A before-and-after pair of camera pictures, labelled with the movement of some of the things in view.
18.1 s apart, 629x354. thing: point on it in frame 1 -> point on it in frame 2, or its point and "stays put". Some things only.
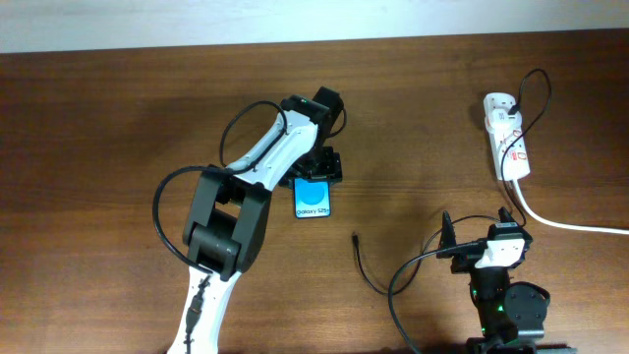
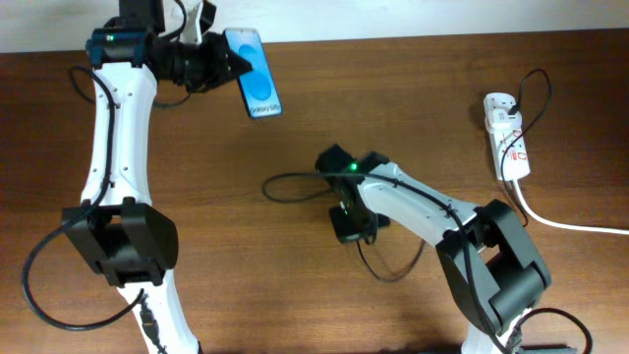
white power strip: x=509 y=150 stays put
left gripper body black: x=318 y=163 -> x=199 y=69
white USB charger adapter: x=500 y=121 stays put
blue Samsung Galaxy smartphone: x=312 y=198 -> x=259 y=86
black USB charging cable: x=429 y=235 -> x=511 y=113
